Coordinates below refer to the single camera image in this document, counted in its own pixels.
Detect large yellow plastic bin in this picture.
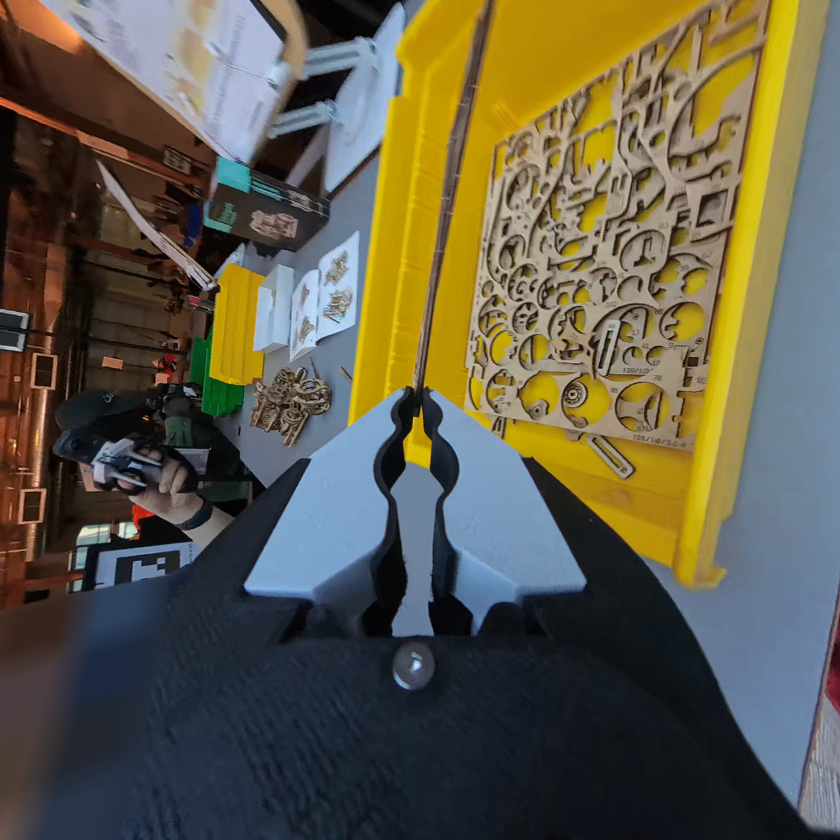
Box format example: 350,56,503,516
348,0,821,587

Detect tan book stand, white arms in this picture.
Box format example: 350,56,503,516
259,0,408,194

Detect assembled wooden gear model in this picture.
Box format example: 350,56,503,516
249,366,333,448

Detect open manual with black cover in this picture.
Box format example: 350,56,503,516
36,0,290,165

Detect slotted wooden strip part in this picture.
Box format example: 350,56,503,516
587,433,636,480

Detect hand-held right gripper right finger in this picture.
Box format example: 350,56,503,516
421,387,587,636

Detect stack of yellow bins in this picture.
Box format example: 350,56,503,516
209,262,266,388

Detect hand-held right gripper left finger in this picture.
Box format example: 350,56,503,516
244,387,421,636

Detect green plastic bin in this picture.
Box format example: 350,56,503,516
190,338,245,417

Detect open instruction booklet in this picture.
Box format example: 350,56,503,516
289,230,362,362

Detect white cardboard box lid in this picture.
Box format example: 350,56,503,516
252,264,295,352

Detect thin plywood parts sheet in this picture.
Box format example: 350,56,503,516
412,0,496,403

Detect white poster on easel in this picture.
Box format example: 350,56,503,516
95,157,221,290

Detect punched-out wooden parts sheet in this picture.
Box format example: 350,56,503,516
465,0,770,455

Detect black model kit box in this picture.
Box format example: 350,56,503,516
203,157,331,253

